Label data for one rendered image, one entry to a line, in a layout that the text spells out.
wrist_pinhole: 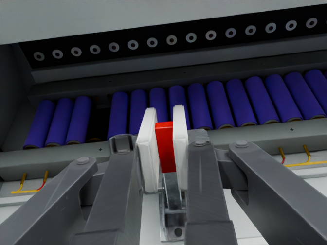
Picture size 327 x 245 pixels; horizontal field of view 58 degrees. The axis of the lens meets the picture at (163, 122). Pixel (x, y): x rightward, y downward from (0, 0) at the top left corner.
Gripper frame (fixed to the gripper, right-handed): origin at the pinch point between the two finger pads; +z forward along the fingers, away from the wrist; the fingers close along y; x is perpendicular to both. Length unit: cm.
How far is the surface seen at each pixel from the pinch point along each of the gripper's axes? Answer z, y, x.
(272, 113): 9.2, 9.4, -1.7
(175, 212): 1.7, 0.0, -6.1
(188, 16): 0.3, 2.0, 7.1
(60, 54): 15.1, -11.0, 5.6
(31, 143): 8.7, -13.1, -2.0
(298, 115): 8.7, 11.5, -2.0
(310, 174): 4.8, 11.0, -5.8
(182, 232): 1.6, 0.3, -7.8
